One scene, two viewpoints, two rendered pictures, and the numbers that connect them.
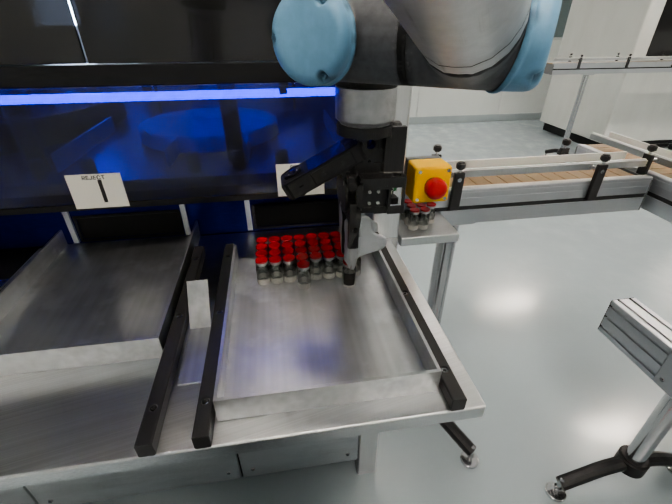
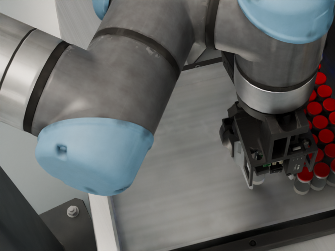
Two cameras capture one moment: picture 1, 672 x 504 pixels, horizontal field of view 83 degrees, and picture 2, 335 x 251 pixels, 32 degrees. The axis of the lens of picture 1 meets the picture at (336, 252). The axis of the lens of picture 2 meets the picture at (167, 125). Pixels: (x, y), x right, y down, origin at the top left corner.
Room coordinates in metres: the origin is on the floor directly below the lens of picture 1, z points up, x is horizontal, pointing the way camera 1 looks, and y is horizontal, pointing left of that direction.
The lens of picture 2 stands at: (0.41, -0.34, 1.63)
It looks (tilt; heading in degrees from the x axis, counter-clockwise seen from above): 60 degrees down; 95
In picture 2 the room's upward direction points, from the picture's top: 10 degrees counter-clockwise
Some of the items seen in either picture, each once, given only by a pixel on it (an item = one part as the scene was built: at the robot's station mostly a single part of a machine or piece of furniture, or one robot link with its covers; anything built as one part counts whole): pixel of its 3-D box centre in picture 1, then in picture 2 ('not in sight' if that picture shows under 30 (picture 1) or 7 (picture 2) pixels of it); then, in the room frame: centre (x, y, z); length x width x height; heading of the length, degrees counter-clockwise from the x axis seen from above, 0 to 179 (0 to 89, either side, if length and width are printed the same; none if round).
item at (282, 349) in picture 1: (315, 302); (223, 147); (0.45, 0.03, 0.90); 0.34 x 0.26 x 0.04; 9
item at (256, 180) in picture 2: (349, 273); (257, 171); (0.49, -0.02, 0.92); 0.02 x 0.02 x 0.04
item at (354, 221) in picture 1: (352, 216); (241, 132); (0.47, -0.02, 1.04); 0.05 x 0.02 x 0.09; 9
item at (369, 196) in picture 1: (368, 168); (271, 121); (0.50, -0.04, 1.09); 0.09 x 0.08 x 0.12; 99
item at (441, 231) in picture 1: (419, 224); not in sight; (0.76, -0.19, 0.87); 0.14 x 0.13 x 0.02; 9
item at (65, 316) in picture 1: (102, 281); not in sight; (0.51, 0.38, 0.90); 0.34 x 0.26 x 0.04; 9
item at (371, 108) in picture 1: (365, 105); (278, 70); (0.50, -0.04, 1.17); 0.08 x 0.08 x 0.05
